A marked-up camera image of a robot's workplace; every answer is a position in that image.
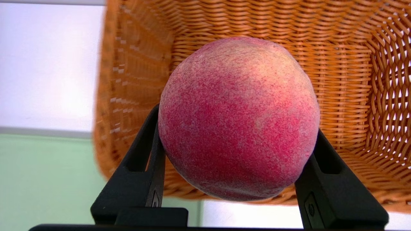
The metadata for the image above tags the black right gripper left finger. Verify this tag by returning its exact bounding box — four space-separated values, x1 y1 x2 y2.
91 104 166 225

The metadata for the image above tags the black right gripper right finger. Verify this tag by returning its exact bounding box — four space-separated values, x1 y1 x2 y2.
294 128 389 229

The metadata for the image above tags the red peach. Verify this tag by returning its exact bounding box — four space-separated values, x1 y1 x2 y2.
158 36 320 202

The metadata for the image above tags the orange wicker basket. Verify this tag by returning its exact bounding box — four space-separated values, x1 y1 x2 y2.
92 0 411 214

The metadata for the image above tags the light green plastic tray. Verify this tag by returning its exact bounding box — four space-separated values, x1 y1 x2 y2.
0 133 203 227

